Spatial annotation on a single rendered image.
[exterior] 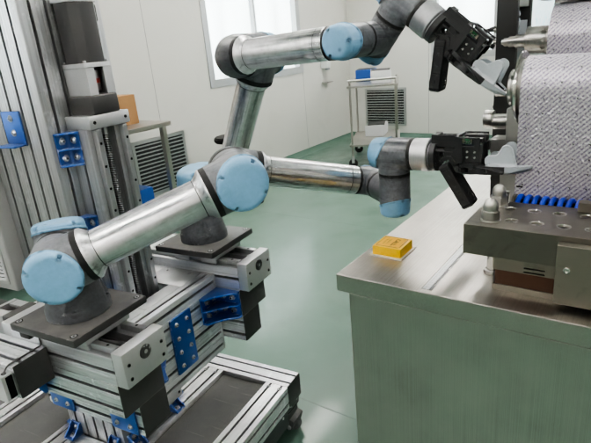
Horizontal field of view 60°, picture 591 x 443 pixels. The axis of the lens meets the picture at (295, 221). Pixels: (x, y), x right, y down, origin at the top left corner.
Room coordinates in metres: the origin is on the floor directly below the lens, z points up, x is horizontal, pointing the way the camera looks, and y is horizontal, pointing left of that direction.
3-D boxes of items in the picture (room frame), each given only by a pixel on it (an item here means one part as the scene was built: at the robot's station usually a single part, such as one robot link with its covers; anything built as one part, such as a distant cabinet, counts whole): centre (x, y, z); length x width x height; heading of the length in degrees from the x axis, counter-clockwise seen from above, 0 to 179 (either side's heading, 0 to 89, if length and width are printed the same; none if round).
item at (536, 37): (1.30, -0.63, 1.33); 0.06 x 0.06 x 0.06; 53
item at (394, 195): (1.22, -0.25, 1.01); 0.11 x 0.08 x 0.11; 16
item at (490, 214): (0.91, -0.37, 1.05); 0.04 x 0.04 x 0.04
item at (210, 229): (1.55, 0.30, 0.87); 0.15 x 0.15 x 0.10
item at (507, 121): (1.14, -0.49, 1.05); 0.06 x 0.05 x 0.31; 53
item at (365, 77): (5.92, -1.03, 0.51); 0.91 x 0.58 x 1.02; 167
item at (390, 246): (1.10, -0.22, 0.91); 0.07 x 0.07 x 0.02; 53
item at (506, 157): (1.03, -0.45, 1.11); 0.09 x 0.03 x 0.06; 52
